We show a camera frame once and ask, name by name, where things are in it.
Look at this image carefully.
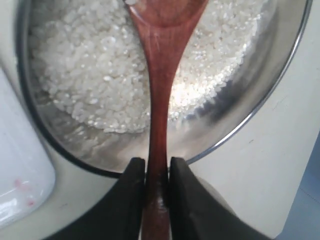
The steel bowl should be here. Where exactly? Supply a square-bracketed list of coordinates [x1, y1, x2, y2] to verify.
[15, 0, 312, 178]

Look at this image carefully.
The white plastic tray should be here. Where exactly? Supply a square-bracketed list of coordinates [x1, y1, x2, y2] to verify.
[0, 71, 56, 228]

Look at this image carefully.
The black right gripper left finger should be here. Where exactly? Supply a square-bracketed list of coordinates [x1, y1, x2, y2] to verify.
[49, 157, 146, 240]

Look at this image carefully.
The white rice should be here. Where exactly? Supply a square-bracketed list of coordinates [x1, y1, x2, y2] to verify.
[28, 0, 266, 133]

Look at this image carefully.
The brown wooden spoon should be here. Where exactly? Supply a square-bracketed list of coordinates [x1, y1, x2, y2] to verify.
[126, 0, 208, 240]

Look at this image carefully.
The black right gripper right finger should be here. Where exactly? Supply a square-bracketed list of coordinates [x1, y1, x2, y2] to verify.
[169, 157, 268, 240]

